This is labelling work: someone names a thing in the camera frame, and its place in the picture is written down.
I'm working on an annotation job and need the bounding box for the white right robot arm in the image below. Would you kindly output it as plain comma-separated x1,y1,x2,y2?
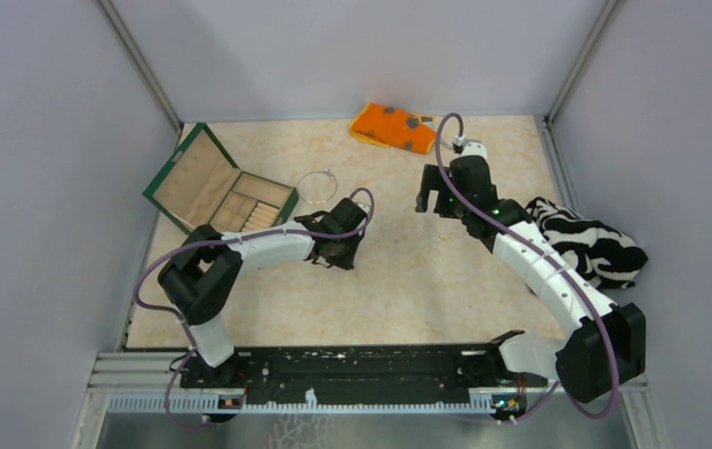
415,155,647,403

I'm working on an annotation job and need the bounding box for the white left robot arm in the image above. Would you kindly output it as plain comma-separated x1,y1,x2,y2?
157,198,371,387

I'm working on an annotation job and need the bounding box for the green jewelry box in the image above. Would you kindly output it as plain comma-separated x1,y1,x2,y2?
143,123,299,235

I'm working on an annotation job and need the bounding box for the silver bangle with pearls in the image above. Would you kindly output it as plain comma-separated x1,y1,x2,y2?
296,168,339,205

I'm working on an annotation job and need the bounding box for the orange spotted cloth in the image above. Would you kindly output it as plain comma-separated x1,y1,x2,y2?
349,102,437,154

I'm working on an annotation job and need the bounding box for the zebra striped cloth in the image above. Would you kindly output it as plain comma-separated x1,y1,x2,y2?
525,196,648,290

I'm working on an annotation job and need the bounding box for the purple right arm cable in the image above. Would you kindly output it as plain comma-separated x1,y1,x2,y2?
434,112,621,421

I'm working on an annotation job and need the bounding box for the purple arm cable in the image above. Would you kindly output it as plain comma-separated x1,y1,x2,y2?
131,187,376,434
434,112,621,421

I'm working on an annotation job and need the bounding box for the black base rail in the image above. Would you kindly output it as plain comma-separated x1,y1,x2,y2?
179,342,548,405

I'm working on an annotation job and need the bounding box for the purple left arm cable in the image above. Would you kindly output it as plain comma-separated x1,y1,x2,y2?
131,187,376,434

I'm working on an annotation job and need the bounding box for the white toothed cable strip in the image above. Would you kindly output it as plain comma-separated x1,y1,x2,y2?
108,393,496,414

